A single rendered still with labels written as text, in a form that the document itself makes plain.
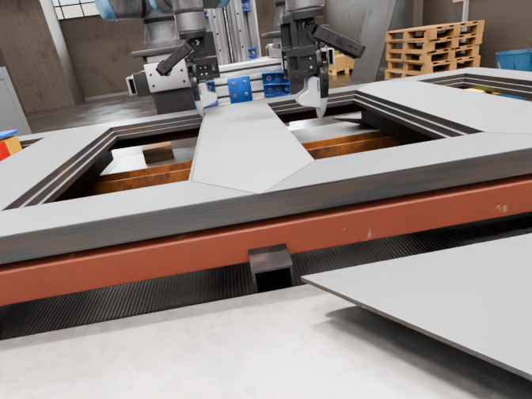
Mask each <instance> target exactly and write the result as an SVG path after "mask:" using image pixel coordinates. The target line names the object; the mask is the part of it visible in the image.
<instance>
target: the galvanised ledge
mask: <svg viewBox="0 0 532 399"><path fill-rule="evenodd" d="M372 131H380V130H379V129H377V128H376V127H373V126H371V125H369V124H359V123H349V122H343V123H333V124H328V125H323V126H317V127H308V128H303V129H298V130H293V131H290V132H291V133H292V134H293V135H294V136H295V138H296V139H297V140H298V141H299V142H300V143H307V142H312V141H317V140H322V139H331V138H336V137H341V136H347V135H356V134H361V133H367V132H372ZM195 150H196V146H188V147H183V148H177V149H173V154H174V158H171V159H167V160H164V161H157V162H153V163H149V164H146V163H145V160H144V157H143V154H138V155H132V156H127V157H123V158H122V159H121V160H120V161H119V162H118V164H117V165H116V166H115V167H114V168H113V170H112V171H111V172H110V173H119V172H124V171H129V170H134V169H144V168H149V167H154V166H159V165H168V164H173V163H178V162H188V161H193V158H194V154H195Z"/></svg>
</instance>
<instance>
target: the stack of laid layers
mask: <svg viewBox="0 0 532 399"><path fill-rule="evenodd" d="M418 82H426V83H431V84H436V85H440V86H448V87H453V88H458V87H467V88H471V89H480V90H485V91H490V92H495V93H503V94H508V95H513V96H518V97H526V98H531V99H532V81H527V80H519V79H512V78H499V77H492V76H485V75H478V74H456V75H451V76H446V77H440V78H430V79H424V80H419V81H418ZM350 104H355V105H358V106H360V107H362V108H365V109H367V110H369V111H371V112H374V113H376V114H378V115H380V116H383V117H385V118H387V119H389V120H392V121H394V122H396V123H399V124H401V125H404V126H406V127H408V128H411V129H413V130H414V131H418V132H419V133H421V134H424V135H426V136H429V137H431V138H433V139H436V140H437V139H446V138H451V137H456V136H462V135H471V134H476V133H481V132H483V131H478V130H476V129H473V128H471V127H467V126H464V125H461V124H459V123H455V122H452V121H449V120H445V119H443V118H440V117H437V116H433V115H431V114H428V113H425V112H421V111H418V110H415V109H413V108H409V107H406V106H404V105H401V104H397V103H394V102H392V101H388V100H385V99H382V98H380V97H375V96H372V95H370V94H367V93H363V92H360V91H358V90H352V91H347V92H342V93H332V94H329V96H328V101H327V106H326V108H331V107H336V106H341V105H350ZM268 105H269V107H270V108H271V109H272V110H273V112H274V113H275V114H276V115H277V116H279V115H284V114H290V113H295V112H304V111H310V110H315V109H316V108H314V107H307V106H301V105H300V104H299V103H298V102H297V101H296V100H289V101H280V102H275V103H269V104H268ZM202 126H203V117H202V116H201V115H200V114H197V115H191V116H182V117H177V118H171V119H166V120H155V121H150V122H145V123H135V124H130V125H124V126H119V127H111V128H109V129H108V130H107V131H106V132H105V133H104V134H102V135H101V136H99V137H98V138H97V139H95V140H94V141H92V142H91V143H90V144H89V145H88V146H86V147H85V148H84V149H82V150H81V151H79V152H78V153H77V154H76V155H74V156H73V157H72V158H71V159H69V160H68V161H66V162H65V163H64V164H63V165H61V166H60V167H59V168H57V169H56V170H55V171H54V172H52V173H51V174H50V175H48V176H47V177H45V178H44V179H43V180H42V181H41V182H40V183H38V184H37V185H35V186H34V187H33V188H31V189H30V190H28V191H27V192H26V193H25V194H24V195H23V196H21V197H20V198H18V199H17V200H15V201H14V202H13V203H12V204H10V205H9V206H8V207H7V208H5V209H4V211H5V210H10V209H15V208H20V207H30V206H35V205H40V204H45V203H53V202H54V201H55V200H56V199H57V198H58V197H59V196H60V195H61V194H62V193H63V192H65V191H66V190H67V189H68V188H69V187H70V186H71V185H72V184H73V183H74V182H75V181H76V180H77V179H78V178H79V177H80V176H81V175H82V174H83V173H84V172H85V171H86V170H87V169H88V168H89V167H90V166H91V165H92V164H94V163H95V162H96V161H97V160H98V159H99V158H100V157H101V156H102V155H103V154H104V153H105V152H106V151H107V150H109V149H110V148H111V147H112V146H113V145H114V144H115V143H116V142H117V141H118V140H121V139H131V138H137V137H142V136H147V135H156V134H162V133H167V132H173V131H183V130H188V129H193V128H198V127H200V130H199V136H198V140H197V144H196V150H195V154H194V158H193V162H192V168H191V172H190V175H189V179H188V180H189V181H191V180H192V175H193V171H194V167H195V163H196V155H197V150H198V146H199V141H200V134H201V130H202ZM528 173H532V148H529V149H524V150H516V151H511V152H506V153H501V154H492V155H487V156H482V157H477V158H469V159H464V160H459V161H450V162H445V163H440V164H435V165H426V166H422V167H417V168H412V169H403V170H398V171H393V172H388V173H380V174H375V175H370V176H365V177H356V178H352V179H347V180H338V181H333V182H328V183H323V184H315V185H310V186H305V187H300V188H291V189H286V190H281V191H276V192H268V193H263V194H255V195H250V196H241V197H237V198H232V199H223V200H218V201H213V202H208V203H199V204H194V205H189V206H184V207H175V208H170V209H165V210H160V211H152V212H147V213H142V214H137V215H128V216H123V217H118V218H109V219H104V220H99V221H94V222H85V223H80V224H75V225H70V226H61V227H56V228H51V229H46V230H38V231H33V232H28V233H23V234H14V235H10V236H5V237H0V264H6V263H11V262H16V261H21V260H29V259H34V258H39V257H47V256H52V255H57V254H62V253H71V252H75V251H80V250H85V249H94V248H99V247H103V246H108V245H117V244H122V243H127V242H131V241H140V240H145V239H150V238H158V237H163V236H168V235H173V234H182V233H186V232H191V231H196V230H205V229H210V228H214V227H219V226H228V225H233V224H237V223H242V222H251V221H256V220H261V219H269V218H274V217H279V216H284V215H292V214H297V213H302V212H307V211H316V210H320V209H325V208H330V207H339V206H344V205H348V204H353V203H362V202H367V201H371V200H380V199H385V198H390V197H395V196H403V195H408V194H413V193H418V192H426V191H431V190H436V189H441V188H449V187H454V186H459V185H464V184H472V183H477V182H482V181H490V180H495V179H500V178H505V177H513V176H518V175H523V174H528Z"/></svg>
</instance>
